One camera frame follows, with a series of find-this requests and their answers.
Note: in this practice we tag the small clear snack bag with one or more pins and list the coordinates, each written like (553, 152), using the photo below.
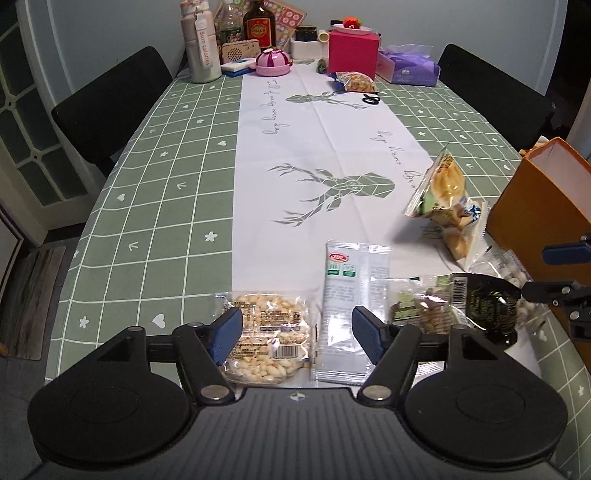
(355, 82)

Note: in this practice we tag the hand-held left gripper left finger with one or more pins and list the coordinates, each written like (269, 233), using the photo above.
(226, 334)

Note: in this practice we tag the pink dotted card board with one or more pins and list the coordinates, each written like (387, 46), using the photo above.
(288, 16)

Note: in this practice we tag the black chair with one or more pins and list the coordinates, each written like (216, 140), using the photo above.
(111, 101)
(489, 87)

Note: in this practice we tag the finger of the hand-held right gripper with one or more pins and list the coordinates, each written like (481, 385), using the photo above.
(545, 290)
(565, 253)

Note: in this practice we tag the brown nut packet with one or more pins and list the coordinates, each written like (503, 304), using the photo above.
(415, 307)

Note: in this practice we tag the white grey snack packet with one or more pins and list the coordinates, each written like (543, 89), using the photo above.
(346, 295)

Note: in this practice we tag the white glass-paned door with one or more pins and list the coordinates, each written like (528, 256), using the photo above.
(27, 138)

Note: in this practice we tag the black jar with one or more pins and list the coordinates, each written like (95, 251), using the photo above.
(307, 34)

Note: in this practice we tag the clear peanut bag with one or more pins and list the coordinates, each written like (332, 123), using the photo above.
(272, 323)

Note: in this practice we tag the red toy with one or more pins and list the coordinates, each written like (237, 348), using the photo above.
(352, 23)

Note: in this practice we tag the wooden radio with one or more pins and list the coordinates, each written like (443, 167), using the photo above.
(240, 51)

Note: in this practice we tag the white plate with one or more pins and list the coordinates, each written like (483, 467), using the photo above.
(353, 30)

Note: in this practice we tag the blue and white box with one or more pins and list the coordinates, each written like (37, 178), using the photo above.
(238, 68)

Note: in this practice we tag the clear packet of white balls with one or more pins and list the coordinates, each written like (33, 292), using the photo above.
(508, 267)

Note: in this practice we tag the pink round lidded box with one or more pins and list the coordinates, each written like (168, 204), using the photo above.
(273, 62)

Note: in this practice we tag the small white box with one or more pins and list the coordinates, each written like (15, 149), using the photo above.
(308, 50)

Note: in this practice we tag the white water bottle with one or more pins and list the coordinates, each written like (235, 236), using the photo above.
(201, 50)

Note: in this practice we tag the orange cardboard box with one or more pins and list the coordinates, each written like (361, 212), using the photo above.
(531, 207)

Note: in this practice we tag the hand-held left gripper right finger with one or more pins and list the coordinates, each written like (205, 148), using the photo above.
(369, 332)

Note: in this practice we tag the purple tissue pack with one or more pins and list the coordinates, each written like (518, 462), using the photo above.
(406, 69)

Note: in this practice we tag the brown liquor bottle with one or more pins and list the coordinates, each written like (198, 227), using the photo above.
(258, 27)

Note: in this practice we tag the clear plastic bottle green label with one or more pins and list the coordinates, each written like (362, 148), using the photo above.
(229, 27)

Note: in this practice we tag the pink cube box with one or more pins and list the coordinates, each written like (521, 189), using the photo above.
(353, 55)

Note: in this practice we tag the brown doormat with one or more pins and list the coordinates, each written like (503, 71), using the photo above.
(37, 300)

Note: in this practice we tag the dark green seaweed packet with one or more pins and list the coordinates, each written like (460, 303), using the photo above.
(489, 300)

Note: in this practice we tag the green dotted card board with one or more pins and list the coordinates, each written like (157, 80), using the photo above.
(240, 3)

